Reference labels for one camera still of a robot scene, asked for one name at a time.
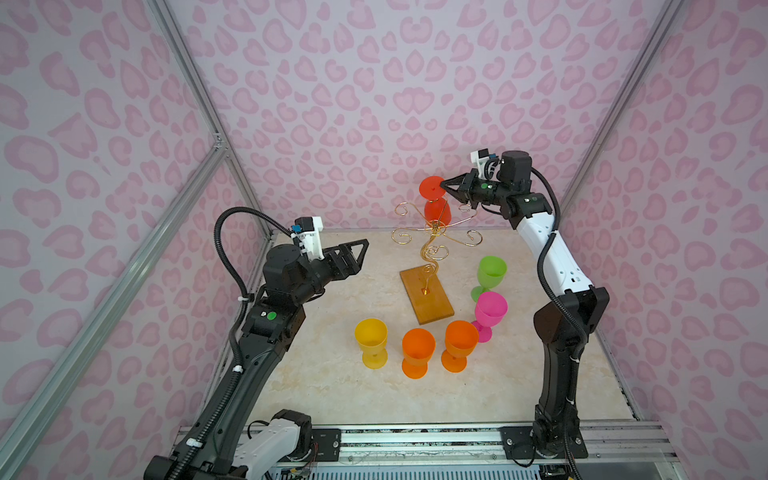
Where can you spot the yellow wine glass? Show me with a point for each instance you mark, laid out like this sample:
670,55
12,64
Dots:
371,336

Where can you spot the pink wine glass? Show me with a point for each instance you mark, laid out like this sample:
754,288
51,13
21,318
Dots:
490,309

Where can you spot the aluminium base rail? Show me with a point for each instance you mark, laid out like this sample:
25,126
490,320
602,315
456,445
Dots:
287,448

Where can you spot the orange wine glass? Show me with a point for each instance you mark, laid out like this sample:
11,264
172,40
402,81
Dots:
461,338
418,346

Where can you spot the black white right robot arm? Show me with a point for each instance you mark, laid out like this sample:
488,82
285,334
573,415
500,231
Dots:
508,185

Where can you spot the red wine glass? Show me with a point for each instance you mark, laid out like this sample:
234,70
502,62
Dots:
436,209

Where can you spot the aluminium frame left post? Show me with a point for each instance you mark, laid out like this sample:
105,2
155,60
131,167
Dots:
181,52

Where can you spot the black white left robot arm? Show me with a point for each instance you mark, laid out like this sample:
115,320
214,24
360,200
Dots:
291,279

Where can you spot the green wine glass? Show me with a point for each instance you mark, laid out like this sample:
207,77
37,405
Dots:
491,272

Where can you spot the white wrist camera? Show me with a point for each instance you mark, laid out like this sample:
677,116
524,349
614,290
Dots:
485,162
305,234

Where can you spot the aluminium frame left strut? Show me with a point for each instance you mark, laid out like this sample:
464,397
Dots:
35,419

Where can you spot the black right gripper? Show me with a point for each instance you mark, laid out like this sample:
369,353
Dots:
469,185

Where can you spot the gold wire wine glass rack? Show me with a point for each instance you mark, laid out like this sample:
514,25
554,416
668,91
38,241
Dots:
425,292

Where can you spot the aluminium frame right post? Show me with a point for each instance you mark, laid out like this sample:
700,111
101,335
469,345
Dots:
664,25

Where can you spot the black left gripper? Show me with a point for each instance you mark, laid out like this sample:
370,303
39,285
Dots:
351,267

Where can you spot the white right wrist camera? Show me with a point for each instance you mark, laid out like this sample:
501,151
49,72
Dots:
485,162

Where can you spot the orange back wine glass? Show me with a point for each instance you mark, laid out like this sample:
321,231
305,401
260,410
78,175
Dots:
418,346

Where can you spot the orange front wine glass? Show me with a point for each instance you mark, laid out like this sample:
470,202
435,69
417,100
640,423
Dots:
461,338

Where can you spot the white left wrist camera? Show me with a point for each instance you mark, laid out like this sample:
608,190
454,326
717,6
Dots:
305,234

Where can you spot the aluminium frame post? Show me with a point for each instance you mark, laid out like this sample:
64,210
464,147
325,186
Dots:
664,25
181,52

